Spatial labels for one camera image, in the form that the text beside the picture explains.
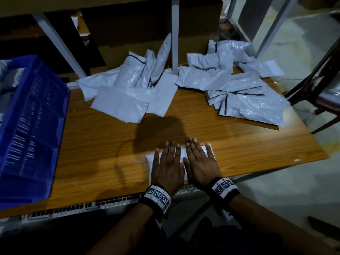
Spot person's right hand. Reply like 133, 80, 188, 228
183, 137, 223, 191

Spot person's left hand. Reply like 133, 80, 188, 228
150, 140, 186, 198

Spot grey mailer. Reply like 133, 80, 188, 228
146, 143, 216, 184

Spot pile of grey mailer bags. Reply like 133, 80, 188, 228
77, 32, 292, 129

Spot blue plastic crate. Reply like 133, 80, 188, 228
0, 54, 71, 210

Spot packed white bags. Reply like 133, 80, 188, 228
0, 59, 27, 125

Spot person's right forearm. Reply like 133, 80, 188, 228
225, 194, 340, 255

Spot person's left forearm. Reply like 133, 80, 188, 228
86, 203, 161, 255

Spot left marker wristband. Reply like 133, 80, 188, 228
138, 183, 173, 215

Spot marker wristband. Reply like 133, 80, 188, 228
205, 176, 240, 205
138, 183, 173, 215

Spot right marker wristband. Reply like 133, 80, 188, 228
205, 176, 240, 205

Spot wooden table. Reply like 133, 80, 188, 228
0, 72, 329, 219

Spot white metal shelf leg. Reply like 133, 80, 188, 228
32, 11, 87, 79
256, 0, 300, 59
170, 0, 181, 73

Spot brown wooden chair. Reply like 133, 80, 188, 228
284, 39, 340, 135

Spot white wire rack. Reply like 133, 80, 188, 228
26, 180, 214, 221

